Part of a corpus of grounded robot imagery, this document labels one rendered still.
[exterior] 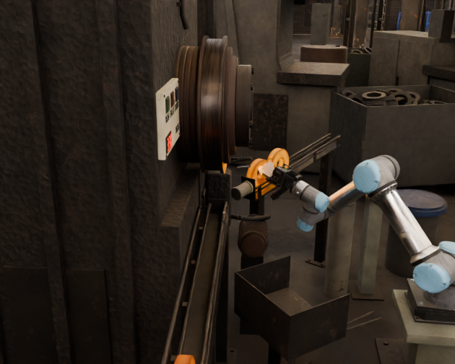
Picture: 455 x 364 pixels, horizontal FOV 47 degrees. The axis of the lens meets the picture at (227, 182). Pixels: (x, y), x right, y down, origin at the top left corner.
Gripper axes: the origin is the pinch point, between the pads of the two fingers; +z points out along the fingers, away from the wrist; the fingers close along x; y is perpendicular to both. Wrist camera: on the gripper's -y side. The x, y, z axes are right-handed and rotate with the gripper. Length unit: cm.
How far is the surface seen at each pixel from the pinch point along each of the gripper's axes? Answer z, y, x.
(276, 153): 0.3, 5.0, -11.9
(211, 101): -11, 49, 64
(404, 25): 240, -55, -809
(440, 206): -64, -12, -87
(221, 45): -1, 62, 52
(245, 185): -2.3, -3.9, 12.2
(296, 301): -61, 6, 65
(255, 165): 0.4, 3.2, 4.3
